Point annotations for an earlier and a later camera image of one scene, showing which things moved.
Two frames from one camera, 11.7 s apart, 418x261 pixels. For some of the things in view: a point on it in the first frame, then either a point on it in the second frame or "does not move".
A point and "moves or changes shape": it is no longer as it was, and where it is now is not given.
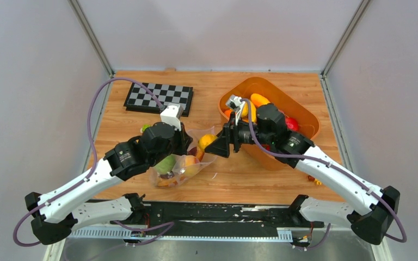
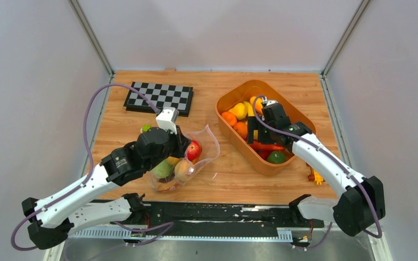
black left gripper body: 178,147 does not move
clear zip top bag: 177,168 does not move
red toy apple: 292,124 moves or changes shape
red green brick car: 145,126 does not move
